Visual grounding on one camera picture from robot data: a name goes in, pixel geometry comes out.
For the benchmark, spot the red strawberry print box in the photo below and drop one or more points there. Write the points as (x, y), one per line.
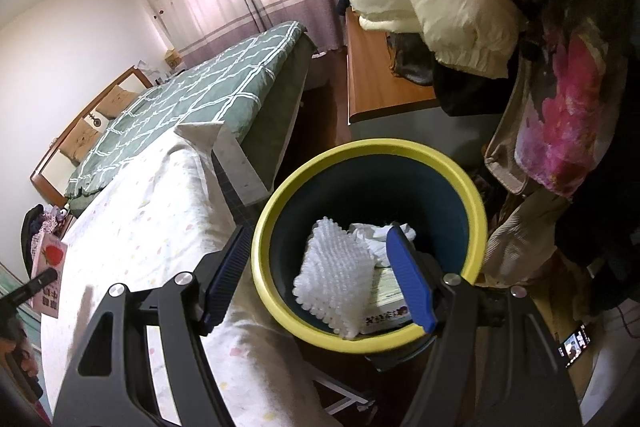
(50, 257)

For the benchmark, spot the black garment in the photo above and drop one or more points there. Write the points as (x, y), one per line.
(470, 92)

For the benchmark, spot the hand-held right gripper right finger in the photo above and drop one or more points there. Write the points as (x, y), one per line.
(410, 282)

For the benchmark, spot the wooden bed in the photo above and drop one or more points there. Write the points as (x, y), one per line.
(292, 107)

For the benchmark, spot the white foam sheet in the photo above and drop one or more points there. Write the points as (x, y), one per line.
(332, 277)

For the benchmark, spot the pink floral garment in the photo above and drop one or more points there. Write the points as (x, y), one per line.
(575, 117)

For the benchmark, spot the smartphone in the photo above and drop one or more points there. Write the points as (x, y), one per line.
(574, 346)

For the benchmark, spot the small yellow box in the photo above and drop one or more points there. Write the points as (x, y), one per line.
(173, 59)

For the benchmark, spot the white tissue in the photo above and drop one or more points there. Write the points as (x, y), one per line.
(370, 239)

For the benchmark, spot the person's left forearm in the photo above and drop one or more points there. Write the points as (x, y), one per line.
(17, 352)

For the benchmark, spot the dark fur-trimmed garment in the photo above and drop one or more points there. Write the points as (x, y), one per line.
(410, 59)

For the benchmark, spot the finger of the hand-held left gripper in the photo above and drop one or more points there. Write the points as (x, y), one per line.
(30, 287)

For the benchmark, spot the green checked duvet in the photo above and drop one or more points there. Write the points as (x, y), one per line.
(200, 97)

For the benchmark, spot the wooden desk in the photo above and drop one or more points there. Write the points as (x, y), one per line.
(375, 82)

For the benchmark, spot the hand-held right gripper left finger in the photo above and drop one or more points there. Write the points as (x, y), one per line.
(227, 277)

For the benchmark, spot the white table frame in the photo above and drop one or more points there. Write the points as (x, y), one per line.
(345, 402)

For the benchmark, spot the brown pillow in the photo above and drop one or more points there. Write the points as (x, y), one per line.
(117, 102)
(80, 144)

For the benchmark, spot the beige ribbed garment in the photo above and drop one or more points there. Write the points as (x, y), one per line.
(525, 242)

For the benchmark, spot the yellow-rimmed dark trash bin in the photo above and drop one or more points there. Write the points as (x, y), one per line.
(380, 187)

